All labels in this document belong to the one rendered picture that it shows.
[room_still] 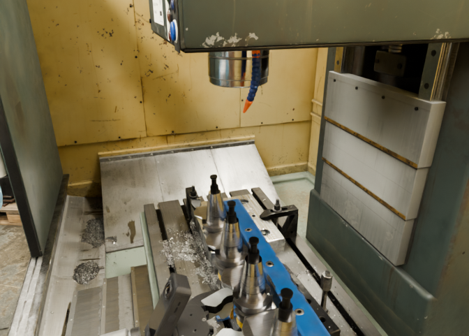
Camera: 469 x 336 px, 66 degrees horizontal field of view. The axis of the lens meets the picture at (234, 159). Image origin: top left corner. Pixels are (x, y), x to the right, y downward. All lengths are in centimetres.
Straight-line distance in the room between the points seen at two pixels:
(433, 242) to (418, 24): 61
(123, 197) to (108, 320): 77
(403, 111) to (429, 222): 32
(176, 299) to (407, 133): 77
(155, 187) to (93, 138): 41
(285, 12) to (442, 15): 33
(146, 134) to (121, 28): 55
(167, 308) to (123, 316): 74
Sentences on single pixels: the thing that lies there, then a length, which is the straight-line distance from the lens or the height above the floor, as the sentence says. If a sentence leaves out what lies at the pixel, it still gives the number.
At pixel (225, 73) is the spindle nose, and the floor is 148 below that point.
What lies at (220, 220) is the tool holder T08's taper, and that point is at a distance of 75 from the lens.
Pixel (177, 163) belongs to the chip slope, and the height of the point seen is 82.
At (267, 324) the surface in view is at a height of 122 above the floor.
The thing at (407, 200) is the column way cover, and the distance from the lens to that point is 113.
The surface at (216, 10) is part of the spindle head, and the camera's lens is 61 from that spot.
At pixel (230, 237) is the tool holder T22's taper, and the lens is 65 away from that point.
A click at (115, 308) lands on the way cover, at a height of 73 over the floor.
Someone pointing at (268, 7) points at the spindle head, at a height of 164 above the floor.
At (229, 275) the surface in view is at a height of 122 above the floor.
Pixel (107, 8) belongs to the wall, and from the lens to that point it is 192.
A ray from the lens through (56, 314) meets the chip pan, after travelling 147.
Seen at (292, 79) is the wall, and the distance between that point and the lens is 220.
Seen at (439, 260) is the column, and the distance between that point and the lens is 117.
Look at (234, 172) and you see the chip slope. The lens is 202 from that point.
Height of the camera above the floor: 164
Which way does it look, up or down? 24 degrees down
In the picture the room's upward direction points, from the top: straight up
